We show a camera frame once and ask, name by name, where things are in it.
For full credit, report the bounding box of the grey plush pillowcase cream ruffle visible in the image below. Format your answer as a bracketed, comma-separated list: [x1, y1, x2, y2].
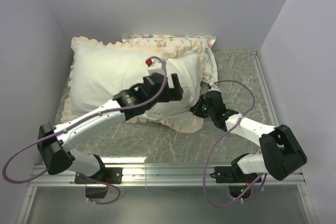
[60, 36, 204, 133]

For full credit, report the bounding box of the white pillow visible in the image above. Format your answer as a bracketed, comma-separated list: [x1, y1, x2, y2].
[69, 41, 202, 126]

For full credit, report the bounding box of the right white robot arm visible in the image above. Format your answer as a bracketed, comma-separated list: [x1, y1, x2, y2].
[191, 91, 307, 183]

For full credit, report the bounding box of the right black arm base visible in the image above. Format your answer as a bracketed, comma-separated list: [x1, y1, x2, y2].
[210, 164, 258, 198]

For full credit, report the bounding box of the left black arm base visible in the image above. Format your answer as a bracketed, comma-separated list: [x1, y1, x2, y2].
[74, 167, 123, 199]

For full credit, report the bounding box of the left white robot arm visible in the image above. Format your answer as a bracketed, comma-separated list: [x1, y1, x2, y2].
[37, 73, 183, 183]

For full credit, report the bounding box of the animal print pillow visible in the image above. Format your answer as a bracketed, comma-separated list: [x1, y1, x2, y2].
[122, 34, 218, 87]

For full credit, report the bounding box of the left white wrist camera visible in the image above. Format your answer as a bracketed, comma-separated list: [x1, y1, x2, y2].
[145, 59, 164, 79]

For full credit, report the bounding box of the aluminium mounting rail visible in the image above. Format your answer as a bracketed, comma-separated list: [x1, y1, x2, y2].
[28, 163, 306, 187]

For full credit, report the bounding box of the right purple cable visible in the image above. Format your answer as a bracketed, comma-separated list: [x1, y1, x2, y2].
[203, 79, 268, 208]

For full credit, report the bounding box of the purple cable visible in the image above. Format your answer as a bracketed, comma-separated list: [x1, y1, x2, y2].
[203, 79, 268, 208]
[2, 56, 169, 205]

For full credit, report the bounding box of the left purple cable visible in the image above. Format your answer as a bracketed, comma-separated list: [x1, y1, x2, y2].
[2, 56, 169, 205]

